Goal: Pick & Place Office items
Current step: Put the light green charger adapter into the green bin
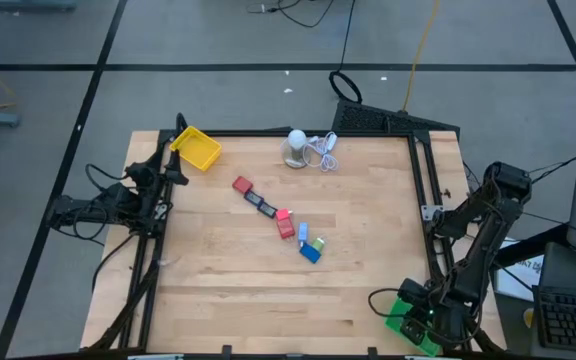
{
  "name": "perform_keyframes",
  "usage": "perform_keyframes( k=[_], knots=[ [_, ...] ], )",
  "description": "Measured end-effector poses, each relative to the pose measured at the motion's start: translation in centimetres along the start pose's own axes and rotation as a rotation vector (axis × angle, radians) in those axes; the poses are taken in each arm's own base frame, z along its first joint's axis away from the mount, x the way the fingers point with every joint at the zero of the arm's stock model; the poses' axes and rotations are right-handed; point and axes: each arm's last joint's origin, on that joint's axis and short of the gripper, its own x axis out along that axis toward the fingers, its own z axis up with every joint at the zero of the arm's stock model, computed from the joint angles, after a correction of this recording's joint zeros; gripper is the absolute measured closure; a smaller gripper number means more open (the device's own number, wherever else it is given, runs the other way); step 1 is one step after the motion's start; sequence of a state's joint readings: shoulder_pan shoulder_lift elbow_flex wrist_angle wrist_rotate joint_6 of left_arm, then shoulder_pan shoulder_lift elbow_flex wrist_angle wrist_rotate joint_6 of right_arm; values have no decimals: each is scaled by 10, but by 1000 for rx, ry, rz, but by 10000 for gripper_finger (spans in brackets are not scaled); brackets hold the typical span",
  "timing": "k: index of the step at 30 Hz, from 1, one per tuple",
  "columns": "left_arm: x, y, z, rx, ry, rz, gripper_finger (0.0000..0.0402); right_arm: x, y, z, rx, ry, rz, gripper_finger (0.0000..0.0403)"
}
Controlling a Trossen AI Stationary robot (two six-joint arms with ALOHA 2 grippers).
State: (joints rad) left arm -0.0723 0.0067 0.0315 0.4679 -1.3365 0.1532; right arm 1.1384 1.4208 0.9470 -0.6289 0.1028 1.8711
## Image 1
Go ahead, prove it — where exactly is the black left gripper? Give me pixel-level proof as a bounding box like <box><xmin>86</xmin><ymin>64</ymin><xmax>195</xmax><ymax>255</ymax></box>
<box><xmin>126</xmin><ymin>148</ymin><xmax>190</xmax><ymax>201</ymax></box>

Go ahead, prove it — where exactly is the thin black floor cable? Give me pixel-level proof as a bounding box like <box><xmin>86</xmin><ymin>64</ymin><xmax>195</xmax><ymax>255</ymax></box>
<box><xmin>246</xmin><ymin>0</ymin><xmax>337</xmax><ymax>29</ymax></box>

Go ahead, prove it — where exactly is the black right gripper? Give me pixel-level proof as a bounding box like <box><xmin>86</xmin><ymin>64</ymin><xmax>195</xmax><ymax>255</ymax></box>
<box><xmin>397</xmin><ymin>278</ymin><xmax>469</xmax><ymax>347</ymax></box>

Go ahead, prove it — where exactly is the green plastic bin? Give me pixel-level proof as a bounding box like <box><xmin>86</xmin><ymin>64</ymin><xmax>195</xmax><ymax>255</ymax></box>
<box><xmin>385</xmin><ymin>297</ymin><xmax>442</xmax><ymax>358</ymax></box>

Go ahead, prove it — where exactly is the black keyboard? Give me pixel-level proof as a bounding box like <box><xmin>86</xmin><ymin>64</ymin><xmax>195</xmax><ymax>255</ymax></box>
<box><xmin>532</xmin><ymin>284</ymin><xmax>576</xmax><ymax>354</ymax></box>

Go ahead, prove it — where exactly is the black perforated panel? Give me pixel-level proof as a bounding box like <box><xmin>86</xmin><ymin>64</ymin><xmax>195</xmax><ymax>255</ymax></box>
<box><xmin>331</xmin><ymin>99</ymin><xmax>462</xmax><ymax>139</ymax></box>

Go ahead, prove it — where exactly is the black aluminium table frame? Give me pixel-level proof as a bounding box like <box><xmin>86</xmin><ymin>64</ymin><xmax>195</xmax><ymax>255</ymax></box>
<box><xmin>85</xmin><ymin>128</ymin><xmax>507</xmax><ymax>360</ymax></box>

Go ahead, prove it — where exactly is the yellow plastic bin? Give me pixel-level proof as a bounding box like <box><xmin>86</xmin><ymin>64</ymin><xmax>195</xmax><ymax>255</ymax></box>
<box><xmin>169</xmin><ymin>125</ymin><xmax>223</xmax><ymax>173</ymax></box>

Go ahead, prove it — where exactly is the white lamp cable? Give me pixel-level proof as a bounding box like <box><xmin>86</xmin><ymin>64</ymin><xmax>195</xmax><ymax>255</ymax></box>
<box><xmin>305</xmin><ymin>131</ymin><xmax>342</xmax><ymax>174</ymax></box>

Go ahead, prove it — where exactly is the white paper sheet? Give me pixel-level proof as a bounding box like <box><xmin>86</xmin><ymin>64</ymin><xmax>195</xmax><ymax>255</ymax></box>
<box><xmin>495</xmin><ymin>234</ymin><xmax>544</xmax><ymax>302</ymax></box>

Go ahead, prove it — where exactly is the white light bulb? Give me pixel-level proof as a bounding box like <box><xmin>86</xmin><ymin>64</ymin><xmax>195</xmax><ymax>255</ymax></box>
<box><xmin>280</xmin><ymin>128</ymin><xmax>314</xmax><ymax>170</ymax></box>

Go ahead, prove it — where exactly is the black looped cable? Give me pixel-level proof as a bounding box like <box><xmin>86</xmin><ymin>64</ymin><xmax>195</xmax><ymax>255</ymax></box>
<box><xmin>328</xmin><ymin>0</ymin><xmax>363</xmax><ymax>105</ymax></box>

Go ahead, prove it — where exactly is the yellow cable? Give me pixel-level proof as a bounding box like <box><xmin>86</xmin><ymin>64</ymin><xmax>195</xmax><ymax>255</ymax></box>
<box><xmin>401</xmin><ymin>0</ymin><xmax>442</xmax><ymax>113</ymax></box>

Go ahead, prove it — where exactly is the red wall charger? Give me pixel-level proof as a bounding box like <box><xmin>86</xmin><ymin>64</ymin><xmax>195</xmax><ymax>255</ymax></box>
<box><xmin>232</xmin><ymin>175</ymin><xmax>254</xmax><ymax>195</ymax></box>
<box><xmin>276</xmin><ymin>218</ymin><xmax>296</xmax><ymax>241</ymax></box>

